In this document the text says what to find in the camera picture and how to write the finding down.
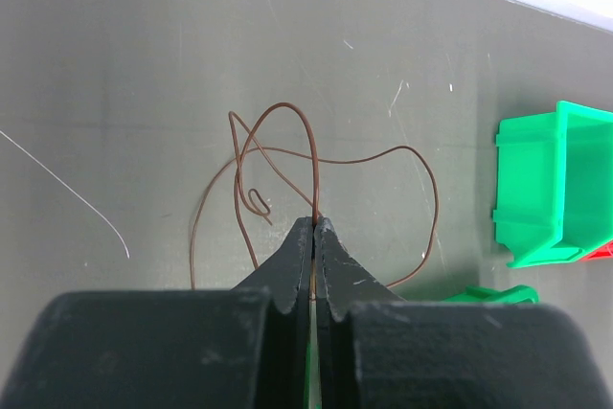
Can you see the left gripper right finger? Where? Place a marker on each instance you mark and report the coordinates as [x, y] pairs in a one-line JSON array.
[[377, 350]]

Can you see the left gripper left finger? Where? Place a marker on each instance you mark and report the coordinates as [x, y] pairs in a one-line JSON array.
[[246, 347]]

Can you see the large green plastic tray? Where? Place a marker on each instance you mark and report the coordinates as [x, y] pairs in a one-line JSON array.
[[514, 295]]

